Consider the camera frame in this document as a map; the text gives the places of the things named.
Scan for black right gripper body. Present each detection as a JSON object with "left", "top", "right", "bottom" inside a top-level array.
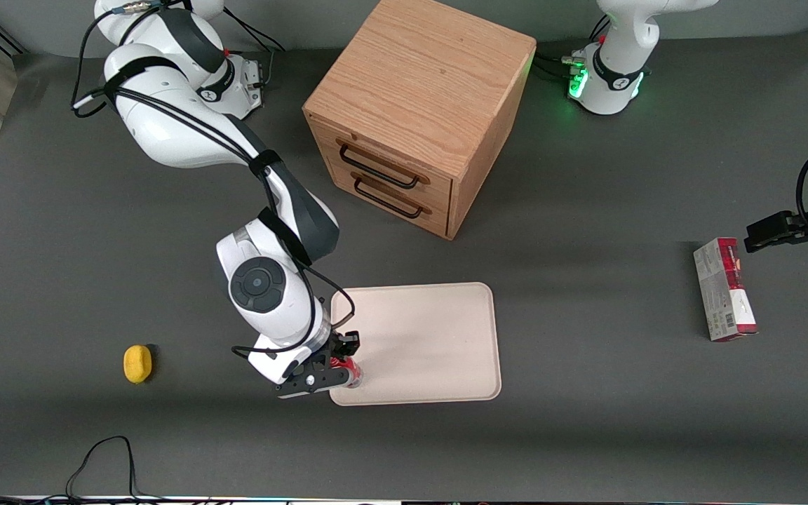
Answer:
[{"left": 276, "top": 335, "right": 342, "bottom": 401}]

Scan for red coke bottle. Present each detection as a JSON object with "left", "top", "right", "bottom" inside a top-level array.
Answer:
[{"left": 329, "top": 356, "right": 364, "bottom": 389}]

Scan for beige plastic tray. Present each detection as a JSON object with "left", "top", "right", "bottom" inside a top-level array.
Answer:
[{"left": 330, "top": 282, "right": 502, "bottom": 407}]

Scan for red grey carton box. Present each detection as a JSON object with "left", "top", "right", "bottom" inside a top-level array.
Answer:
[{"left": 693, "top": 237, "right": 758, "bottom": 342}]

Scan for wooden drawer front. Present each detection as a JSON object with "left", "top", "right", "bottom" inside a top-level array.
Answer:
[
  {"left": 308, "top": 114, "right": 455, "bottom": 206},
  {"left": 327, "top": 160, "right": 451, "bottom": 238}
]

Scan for yellow lemon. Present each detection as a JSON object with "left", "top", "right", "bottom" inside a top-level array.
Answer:
[{"left": 123, "top": 344, "right": 154, "bottom": 384}]

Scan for wooden drawer cabinet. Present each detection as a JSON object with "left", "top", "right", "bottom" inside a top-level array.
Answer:
[{"left": 302, "top": 0, "right": 537, "bottom": 241}]

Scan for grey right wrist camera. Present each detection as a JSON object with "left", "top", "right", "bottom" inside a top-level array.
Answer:
[{"left": 246, "top": 338, "right": 321, "bottom": 385}]

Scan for black metal drawer handle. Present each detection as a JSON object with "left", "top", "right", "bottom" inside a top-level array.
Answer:
[
  {"left": 353, "top": 175, "right": 432, "bottom": 219},
  {"left": 337, "top": 139, "right": 431, "bottom": 190}
]

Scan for black looped table cable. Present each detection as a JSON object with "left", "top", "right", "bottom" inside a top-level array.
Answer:
[{"left": 65, "top": 436, "right": 166, "bottom": 504}]

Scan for black left base cables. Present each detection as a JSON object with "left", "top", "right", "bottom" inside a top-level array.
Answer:
[{"left": 533, "top": 15, "right": 610, "bottom": 83}]

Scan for black base cables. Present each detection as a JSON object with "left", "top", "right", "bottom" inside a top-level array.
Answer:
[
  {"left": 222, "top": 8, "right": 288, "bottom": 88},
  {"left": 533, "top": 15, "right": 610, "bottom": 83}
]

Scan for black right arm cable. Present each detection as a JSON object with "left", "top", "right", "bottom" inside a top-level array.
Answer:
[{"left": 71, "top": 0, "right": 357, "bottom": 360}]

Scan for black right base cables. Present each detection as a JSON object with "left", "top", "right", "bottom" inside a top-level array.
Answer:
[{"left": 222, "top": 8, "right": 288, "bottom": 88}]

